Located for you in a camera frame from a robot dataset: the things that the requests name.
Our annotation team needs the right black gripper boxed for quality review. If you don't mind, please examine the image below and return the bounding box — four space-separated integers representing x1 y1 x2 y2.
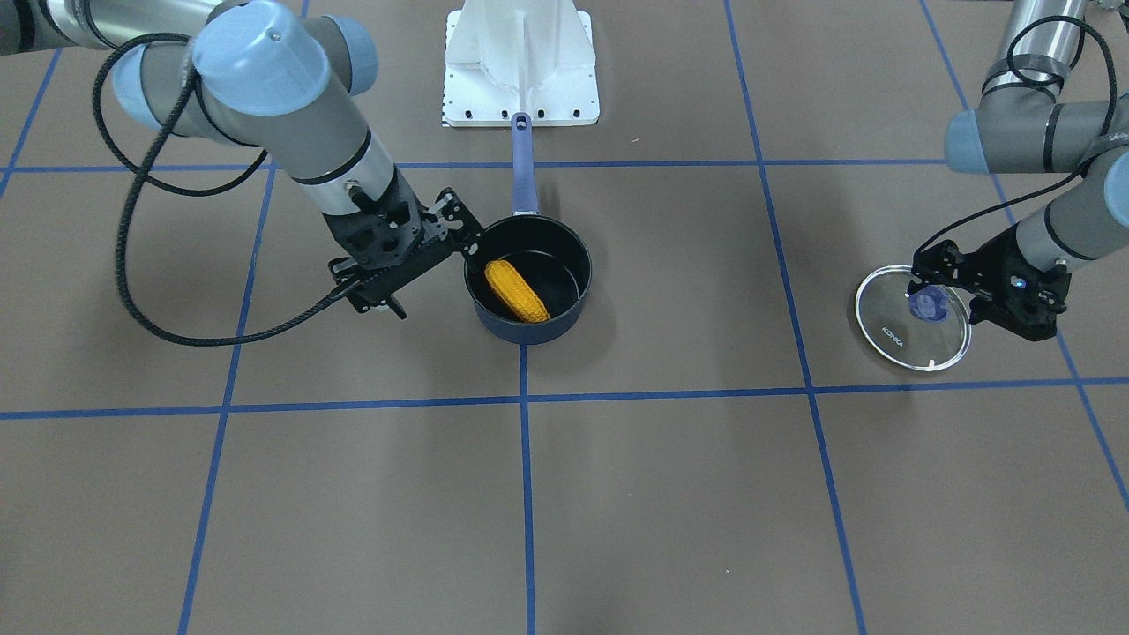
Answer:
324 176 484 320

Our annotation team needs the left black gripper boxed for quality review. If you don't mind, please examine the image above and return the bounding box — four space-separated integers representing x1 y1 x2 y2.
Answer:
910 228 1073 342

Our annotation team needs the yellow plastic corn cob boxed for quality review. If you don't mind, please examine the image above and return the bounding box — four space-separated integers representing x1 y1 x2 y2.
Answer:
484 258 551 323

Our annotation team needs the glass lid purple knob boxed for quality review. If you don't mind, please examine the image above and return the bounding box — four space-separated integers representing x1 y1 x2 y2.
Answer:
854 266 972 371

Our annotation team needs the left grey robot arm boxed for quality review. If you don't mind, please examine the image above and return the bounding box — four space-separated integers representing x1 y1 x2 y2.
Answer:
907 1 1126 341

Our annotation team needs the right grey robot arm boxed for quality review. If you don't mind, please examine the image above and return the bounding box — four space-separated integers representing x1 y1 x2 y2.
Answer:
3 1 482 312

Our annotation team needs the dark blue saucepan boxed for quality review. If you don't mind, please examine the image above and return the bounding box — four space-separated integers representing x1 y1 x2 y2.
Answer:
464 112 593 346

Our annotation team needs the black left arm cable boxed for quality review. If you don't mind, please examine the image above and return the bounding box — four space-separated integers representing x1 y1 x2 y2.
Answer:
912 16 1119 256

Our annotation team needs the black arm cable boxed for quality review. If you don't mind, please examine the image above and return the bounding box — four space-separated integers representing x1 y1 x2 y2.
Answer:
91 34 364 347
912 16 1119 256

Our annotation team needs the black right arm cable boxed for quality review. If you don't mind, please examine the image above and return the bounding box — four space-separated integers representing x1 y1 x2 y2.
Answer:
91 34 364 347

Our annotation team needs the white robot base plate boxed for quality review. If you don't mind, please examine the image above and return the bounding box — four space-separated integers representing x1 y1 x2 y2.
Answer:
441 1 601 128

